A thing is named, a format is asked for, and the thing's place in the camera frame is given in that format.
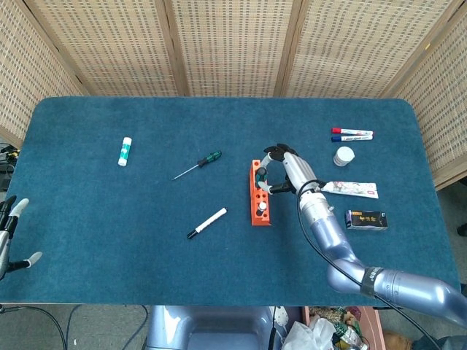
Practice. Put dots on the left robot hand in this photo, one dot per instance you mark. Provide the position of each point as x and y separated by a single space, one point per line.
9 226

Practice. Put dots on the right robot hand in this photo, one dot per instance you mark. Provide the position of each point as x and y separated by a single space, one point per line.
301 171

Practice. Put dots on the silver metal screwdriver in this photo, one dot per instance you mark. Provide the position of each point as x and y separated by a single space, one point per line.
261 208

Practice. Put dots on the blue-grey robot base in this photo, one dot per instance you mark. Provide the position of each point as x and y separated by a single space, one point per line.
215 328

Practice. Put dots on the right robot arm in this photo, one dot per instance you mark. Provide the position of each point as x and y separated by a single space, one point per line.
328 233

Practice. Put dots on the orange tool holder block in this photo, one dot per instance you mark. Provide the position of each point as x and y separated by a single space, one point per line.
255 215

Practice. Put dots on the white round jar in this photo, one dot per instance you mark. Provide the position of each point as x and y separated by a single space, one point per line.
343 156

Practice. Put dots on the black electrical equipment pile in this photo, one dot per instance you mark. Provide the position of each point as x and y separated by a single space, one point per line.
5 171

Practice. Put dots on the white toothpaste tube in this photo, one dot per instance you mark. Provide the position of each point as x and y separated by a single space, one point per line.
354 189

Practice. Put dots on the blue cap whiteboard marker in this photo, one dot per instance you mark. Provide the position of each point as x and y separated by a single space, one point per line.
352 138

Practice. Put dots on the red cap whiteboard marker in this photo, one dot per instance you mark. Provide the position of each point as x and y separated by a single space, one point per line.
352 131

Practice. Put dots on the black purple carton box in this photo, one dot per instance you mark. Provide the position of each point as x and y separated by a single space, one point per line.
366 219

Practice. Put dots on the green black striped screwdriver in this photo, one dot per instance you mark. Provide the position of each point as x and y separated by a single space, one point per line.
208 158

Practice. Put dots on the blue carpet table mat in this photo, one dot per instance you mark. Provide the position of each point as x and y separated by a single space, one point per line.
109 237

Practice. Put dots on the black cap whiteboard marker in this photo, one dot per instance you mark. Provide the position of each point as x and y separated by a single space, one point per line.
209 221

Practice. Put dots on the white green glue stick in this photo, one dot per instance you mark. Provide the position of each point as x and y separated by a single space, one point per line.
124 152

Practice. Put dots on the woven bamboo folding screen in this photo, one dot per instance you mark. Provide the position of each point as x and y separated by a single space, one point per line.
233 43

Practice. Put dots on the white plastic bag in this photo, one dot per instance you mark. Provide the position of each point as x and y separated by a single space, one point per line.
308 335

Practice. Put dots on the pink waste bin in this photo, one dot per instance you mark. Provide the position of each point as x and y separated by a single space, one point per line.
370 328

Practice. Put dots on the brown leather shoe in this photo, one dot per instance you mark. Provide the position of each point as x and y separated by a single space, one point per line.
397 341

